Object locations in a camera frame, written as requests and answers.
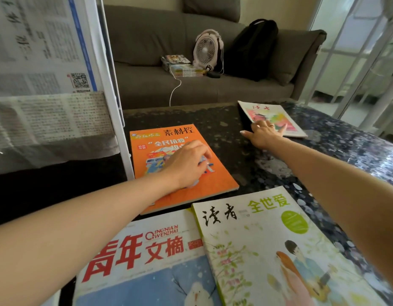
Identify person's left hand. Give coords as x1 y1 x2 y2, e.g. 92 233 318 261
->
161 139 213 190

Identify person's right hand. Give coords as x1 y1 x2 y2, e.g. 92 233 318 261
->
239 120 288 151

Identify small white pink-art magazine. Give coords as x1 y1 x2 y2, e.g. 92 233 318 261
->
237 101 308 138

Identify orange cover magazine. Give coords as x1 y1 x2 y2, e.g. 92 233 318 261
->
130 124 240 216

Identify person's right forearm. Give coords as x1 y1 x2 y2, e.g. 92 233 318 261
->
263 136 393 294

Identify person's left forearm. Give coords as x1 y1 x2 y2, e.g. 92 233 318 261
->
0 170 182 306

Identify black backpack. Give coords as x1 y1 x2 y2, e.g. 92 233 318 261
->
223 18 279 82

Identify colourful stack of magazines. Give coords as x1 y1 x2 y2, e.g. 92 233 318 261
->
169 64 205 78

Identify white desk fan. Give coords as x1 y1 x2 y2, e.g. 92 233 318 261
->
192 29 225 73

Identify dark stack of books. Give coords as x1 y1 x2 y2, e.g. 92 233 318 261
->
160 54 191 72

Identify white newspaper rack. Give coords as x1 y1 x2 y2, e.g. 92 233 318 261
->
67 0 135 181

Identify green-lettered couple magazine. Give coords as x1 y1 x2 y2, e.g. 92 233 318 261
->
191 186 389 306

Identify red-lettered snowman magazine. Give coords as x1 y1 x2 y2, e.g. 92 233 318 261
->
72 208 223 306

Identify grey fabric sofa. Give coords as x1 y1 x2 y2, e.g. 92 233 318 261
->
102 4 327 109

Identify grey sofa cushion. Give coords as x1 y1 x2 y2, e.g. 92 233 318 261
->
182 0 241 23

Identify folded grey newspaper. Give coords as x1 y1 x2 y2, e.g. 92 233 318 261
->
0 91 120 176

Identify hanging newspaper with blue stripe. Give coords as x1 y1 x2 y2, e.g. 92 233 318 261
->
0 0 99 98

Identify white fan cable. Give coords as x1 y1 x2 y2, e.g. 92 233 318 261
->
169 67 183 107

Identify white metal frame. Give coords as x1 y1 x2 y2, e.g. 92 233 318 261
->
302 0 393 138

